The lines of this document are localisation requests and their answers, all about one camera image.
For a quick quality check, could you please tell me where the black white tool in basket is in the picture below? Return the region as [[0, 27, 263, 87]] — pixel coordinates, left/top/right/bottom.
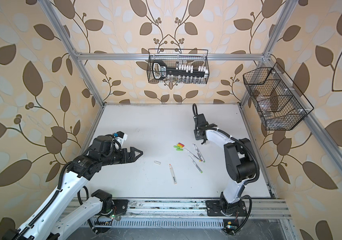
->
[[147, 60, 210, 81]]

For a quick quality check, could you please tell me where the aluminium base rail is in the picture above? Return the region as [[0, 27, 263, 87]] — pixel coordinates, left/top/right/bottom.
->
[[65, 196, 293, 219]]

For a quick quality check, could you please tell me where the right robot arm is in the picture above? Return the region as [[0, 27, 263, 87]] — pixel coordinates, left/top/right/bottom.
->
[[193, 111, 260, 215]]

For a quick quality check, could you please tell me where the side wire basket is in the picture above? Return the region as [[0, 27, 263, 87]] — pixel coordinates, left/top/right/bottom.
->
[[243, 63, 314, 131]]

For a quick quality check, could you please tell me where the back wire basket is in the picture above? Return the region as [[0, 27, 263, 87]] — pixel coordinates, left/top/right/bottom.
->
[[147, 48, 210, 85]]

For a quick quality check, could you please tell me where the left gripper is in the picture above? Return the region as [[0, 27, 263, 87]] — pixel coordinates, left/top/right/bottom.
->
[[99, 146, 144, 168]]

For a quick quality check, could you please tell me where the white marker orange tip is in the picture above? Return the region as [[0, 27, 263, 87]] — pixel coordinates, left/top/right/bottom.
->
[[169, 164, 177, 185]]

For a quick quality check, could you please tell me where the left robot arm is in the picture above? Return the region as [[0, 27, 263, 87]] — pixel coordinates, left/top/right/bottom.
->
[[1, 132, 143, 240]]

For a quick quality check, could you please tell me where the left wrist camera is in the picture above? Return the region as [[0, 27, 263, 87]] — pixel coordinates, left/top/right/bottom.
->
[[113, 131, 128, 145]]

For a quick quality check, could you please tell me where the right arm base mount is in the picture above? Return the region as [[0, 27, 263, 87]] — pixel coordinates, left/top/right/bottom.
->
[[206, 199, 247, 217]]

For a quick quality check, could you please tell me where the aluminium cage frame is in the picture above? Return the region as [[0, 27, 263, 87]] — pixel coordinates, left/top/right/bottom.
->
[[50, 1, 342, 240]]

